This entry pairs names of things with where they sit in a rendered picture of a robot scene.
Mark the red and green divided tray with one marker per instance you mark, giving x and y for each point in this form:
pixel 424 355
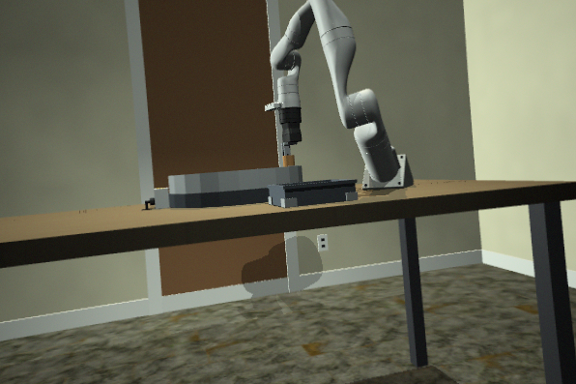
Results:
pixel 312 192

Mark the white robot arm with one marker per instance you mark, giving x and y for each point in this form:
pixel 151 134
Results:
pixel 359 110

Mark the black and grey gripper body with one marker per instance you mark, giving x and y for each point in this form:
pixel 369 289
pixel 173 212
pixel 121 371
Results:
pixel 289 108

